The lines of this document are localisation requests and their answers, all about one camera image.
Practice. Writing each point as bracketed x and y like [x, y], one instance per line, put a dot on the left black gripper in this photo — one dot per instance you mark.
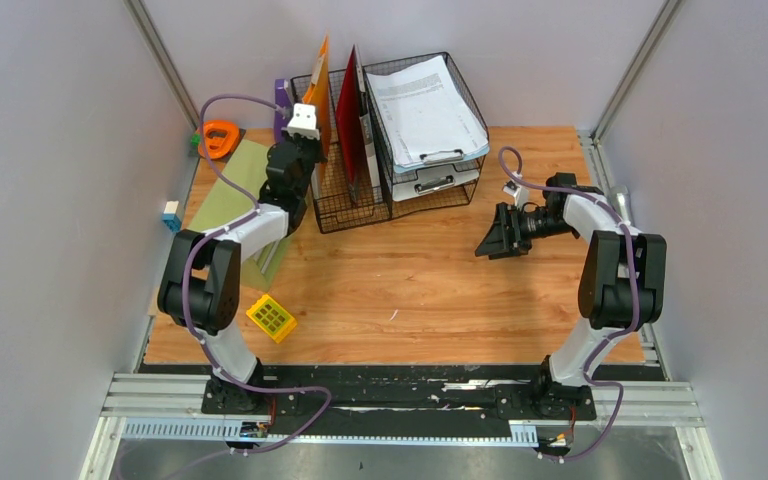
[313, 143]

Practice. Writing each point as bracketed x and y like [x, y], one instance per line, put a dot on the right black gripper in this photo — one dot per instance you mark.
[504, 238]

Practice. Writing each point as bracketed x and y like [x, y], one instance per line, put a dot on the red folder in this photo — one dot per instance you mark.
[348, 123]

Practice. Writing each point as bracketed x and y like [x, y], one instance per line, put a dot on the orange folder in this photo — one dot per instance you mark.
[318, 95]

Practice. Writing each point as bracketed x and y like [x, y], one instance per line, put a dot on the green drawer cabinet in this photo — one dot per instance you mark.
[222, 204]

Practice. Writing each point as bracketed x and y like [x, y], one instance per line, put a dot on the black clip file folder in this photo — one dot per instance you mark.
[365, 122]

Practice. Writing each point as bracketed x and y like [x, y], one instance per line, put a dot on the black wire mesh basket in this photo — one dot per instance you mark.
[340, 204]

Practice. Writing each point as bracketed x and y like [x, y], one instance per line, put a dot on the white clipboard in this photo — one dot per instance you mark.
[425, 181]

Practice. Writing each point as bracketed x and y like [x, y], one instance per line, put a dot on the papers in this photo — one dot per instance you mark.
[426, 120]

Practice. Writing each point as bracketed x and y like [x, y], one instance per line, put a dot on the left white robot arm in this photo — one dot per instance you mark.
[200, 286]

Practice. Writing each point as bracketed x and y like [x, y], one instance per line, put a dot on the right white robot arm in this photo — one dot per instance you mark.
[621, 287]

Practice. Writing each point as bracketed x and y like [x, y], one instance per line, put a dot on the purple tape dispenser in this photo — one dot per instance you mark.
[283, 98]

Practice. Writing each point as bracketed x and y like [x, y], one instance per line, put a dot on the orange tape roll holder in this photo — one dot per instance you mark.
[222, 139]

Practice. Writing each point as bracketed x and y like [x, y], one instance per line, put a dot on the blue white toy brick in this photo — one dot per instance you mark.
[172, 216]

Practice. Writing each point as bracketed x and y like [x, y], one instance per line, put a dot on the yellow grid box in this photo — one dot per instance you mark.
[272, 318]

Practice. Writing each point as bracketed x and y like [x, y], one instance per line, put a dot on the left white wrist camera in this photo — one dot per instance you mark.
[303, 122]

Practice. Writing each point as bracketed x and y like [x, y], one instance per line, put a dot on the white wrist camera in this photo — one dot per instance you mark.
[519, 193]
[303, 122]

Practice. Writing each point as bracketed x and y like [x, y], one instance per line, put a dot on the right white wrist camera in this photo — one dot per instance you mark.
[519, 193]

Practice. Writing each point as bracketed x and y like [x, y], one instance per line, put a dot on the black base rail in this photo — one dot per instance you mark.
[394, 400]

